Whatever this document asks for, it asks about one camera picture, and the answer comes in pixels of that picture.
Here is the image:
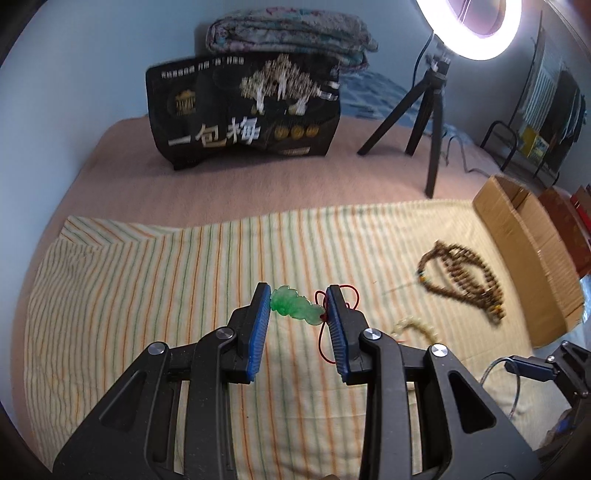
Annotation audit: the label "grey cable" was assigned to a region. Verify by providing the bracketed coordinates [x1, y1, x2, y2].
[480, 357, 525, 418]

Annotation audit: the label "cardboard box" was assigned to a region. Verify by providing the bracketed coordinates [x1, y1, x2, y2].
[472, 174, 586, 349]

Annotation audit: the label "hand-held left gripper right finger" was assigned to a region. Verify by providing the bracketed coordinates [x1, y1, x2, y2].
[326, 285, 542, 480]

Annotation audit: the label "ring light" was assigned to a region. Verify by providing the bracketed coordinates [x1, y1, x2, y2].
[414, 0, 522, 62]

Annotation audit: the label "pale yellow bead bracelet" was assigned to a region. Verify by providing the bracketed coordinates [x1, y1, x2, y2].
[391, 315, 438, 344]

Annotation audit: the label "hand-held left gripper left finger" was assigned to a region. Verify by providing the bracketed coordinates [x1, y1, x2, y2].
[53, 282, 271, 480]

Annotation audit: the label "green jade pendant red cord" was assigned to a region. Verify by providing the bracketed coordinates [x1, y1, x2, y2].
[270, 285, 362, 364]

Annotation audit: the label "folded floral blanket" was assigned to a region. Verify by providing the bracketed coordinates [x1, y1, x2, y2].
[205, 9, 378, 72]

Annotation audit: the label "black printed bag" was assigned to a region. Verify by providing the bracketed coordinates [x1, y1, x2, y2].
[145, 53, 342, 171]

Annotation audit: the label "striped cloth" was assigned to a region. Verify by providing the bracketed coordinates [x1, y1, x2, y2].
[23, 199, 539, 480]

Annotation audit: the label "black metal rack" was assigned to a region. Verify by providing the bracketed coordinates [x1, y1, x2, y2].
[480, 28, 587, 185]

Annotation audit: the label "pink bed sheet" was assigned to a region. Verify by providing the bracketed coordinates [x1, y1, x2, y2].
[21, 115, 509, 259]

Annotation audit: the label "brown wooden bead necklace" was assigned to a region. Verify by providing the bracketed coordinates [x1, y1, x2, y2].
[417, 240, 507, 324]

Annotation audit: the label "black tripod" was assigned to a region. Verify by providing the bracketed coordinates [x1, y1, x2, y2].
[357, 53, 451, 199]

